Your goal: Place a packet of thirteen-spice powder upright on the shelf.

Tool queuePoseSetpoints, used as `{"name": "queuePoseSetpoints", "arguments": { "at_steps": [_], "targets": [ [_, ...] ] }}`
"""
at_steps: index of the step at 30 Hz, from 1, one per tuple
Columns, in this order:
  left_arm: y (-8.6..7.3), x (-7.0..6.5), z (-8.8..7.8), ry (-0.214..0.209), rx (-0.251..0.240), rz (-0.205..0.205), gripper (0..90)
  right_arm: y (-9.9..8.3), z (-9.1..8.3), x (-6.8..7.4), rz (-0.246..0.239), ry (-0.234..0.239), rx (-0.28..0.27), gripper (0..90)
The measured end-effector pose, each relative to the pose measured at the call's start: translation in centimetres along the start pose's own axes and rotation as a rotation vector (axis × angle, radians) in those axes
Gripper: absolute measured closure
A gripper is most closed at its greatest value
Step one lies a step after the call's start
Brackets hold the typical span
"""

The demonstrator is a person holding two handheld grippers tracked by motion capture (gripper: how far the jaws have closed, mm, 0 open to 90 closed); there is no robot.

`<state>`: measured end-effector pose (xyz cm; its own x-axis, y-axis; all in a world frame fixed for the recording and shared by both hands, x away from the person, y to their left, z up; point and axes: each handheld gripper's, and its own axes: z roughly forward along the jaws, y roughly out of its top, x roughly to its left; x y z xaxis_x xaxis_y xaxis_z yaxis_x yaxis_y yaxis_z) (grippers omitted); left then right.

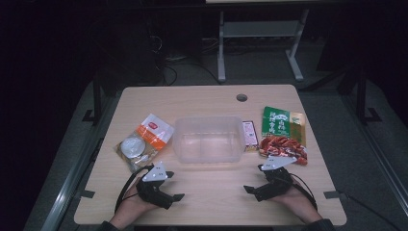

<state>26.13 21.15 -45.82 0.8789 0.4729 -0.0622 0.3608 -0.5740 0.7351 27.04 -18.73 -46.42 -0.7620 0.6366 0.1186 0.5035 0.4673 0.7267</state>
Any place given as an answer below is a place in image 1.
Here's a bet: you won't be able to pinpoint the small narrow snack packet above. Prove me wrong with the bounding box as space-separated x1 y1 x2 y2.
242 119 260 153

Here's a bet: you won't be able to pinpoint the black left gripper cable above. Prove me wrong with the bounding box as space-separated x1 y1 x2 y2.
114 165 155 215

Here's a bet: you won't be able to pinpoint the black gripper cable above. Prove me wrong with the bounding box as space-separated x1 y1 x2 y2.
114 165 155 215
289 172 319 212

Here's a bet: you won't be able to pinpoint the grey metal table bracket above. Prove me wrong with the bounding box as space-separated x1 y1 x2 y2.
322 190 346 200
74 189 96 199

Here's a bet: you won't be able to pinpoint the person's right hand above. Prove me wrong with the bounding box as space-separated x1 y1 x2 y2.
272 180 320 222

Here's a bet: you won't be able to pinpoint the black floor cables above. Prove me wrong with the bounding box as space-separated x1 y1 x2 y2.
150 34 223 87

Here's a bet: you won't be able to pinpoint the green and red snack packet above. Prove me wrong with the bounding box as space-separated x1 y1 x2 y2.
259 106 309 167

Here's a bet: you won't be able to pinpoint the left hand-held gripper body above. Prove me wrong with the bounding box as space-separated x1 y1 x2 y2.
137 161 174 210

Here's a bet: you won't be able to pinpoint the orange and white snack packet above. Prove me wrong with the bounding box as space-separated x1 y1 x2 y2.
114 113 175 174

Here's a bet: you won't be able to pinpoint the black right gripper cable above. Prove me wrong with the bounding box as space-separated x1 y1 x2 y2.
289 172 319 212

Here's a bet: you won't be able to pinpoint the black metal stand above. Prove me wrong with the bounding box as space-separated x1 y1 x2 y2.
355 66 383 125
82 79 104 126

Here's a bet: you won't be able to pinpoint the thin black floor cable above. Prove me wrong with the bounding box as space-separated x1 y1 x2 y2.
340 192 402 231

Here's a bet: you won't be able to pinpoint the person's left hand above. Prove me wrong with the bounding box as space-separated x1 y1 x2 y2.
118 178 159 219

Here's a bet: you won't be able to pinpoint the white metal table frame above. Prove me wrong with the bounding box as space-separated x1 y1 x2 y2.
217 8 311 83

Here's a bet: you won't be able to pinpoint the clear plastic container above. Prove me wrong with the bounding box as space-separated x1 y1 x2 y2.
171 115 246 165

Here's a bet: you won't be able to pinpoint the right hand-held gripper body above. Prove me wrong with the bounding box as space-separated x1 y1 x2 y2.
254 156 298 202

